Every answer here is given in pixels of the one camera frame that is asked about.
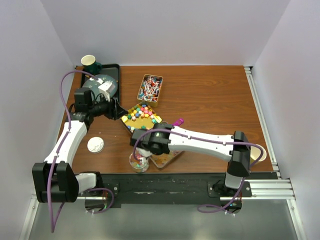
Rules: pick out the gold tin of gummy candies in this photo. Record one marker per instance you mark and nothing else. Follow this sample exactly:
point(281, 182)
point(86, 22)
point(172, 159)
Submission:
point(161, 161)

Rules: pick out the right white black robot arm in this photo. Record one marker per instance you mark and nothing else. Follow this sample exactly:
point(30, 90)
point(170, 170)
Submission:
point(165, 138)

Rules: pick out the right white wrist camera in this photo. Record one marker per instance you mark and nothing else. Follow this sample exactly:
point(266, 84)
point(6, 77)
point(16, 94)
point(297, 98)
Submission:
point(144, 153)

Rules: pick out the aluminium frame rail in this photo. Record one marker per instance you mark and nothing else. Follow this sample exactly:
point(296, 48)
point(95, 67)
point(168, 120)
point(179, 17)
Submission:
point(272, 186)

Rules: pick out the gold tin of star candies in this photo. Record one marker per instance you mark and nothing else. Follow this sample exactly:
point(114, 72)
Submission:
point(140, 116)

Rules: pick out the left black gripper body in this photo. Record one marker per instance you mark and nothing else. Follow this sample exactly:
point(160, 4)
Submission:
point(107, 110)

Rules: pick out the clear glass jar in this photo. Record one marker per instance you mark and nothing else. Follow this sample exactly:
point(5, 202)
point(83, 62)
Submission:
point(139, 163)

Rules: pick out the teal ceramic plate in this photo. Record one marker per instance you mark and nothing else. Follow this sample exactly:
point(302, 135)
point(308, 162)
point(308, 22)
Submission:
point(94, 83)

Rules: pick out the magenta plastic scoop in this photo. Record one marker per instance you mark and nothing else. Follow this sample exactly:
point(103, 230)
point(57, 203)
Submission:
point(178, 122)

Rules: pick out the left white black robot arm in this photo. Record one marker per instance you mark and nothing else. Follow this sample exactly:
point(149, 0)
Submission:
point(54, 179)

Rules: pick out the white jar lid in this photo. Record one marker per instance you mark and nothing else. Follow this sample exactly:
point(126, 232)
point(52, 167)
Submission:
point(95, 145)

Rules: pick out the black serving tray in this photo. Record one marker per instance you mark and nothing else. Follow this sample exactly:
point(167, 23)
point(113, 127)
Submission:
point(112, 70)

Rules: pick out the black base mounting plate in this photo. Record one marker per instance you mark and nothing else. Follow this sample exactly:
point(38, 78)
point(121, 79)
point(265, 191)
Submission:
point(160, 199)

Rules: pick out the gold tin of lollipops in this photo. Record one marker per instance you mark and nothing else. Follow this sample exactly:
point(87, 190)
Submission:
point(150, 88)

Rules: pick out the dark green mug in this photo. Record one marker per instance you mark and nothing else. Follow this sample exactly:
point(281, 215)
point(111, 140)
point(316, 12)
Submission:
point(90, 64)

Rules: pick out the yellow mug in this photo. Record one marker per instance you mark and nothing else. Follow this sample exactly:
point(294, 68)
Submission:
point(255, 153)

